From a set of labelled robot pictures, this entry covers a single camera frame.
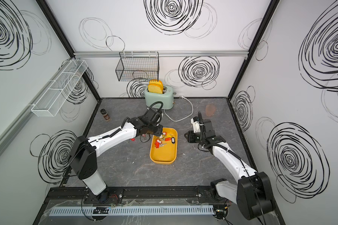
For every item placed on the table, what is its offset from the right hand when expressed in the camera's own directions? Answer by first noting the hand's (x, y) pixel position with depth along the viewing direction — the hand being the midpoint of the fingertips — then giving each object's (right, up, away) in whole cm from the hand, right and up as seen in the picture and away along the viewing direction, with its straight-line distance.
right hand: (186, 135), depth 83 cm
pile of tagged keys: (-14, -3, +13) cm, 19 cm away
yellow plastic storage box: (-15, -11, +9) cm, 20 cm away
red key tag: (-26, +3, -24) cm, 35 cm away
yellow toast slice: (-21, +32, +15) cm, 41 cm away
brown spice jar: (-58, +14, +16) cm, 61 cm away
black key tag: (-8, -5, +11) cm, 15 cm away
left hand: (-16, +3, +3) cm, 17 cm away
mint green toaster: (-13, +24, +22) cm, 35 cm away
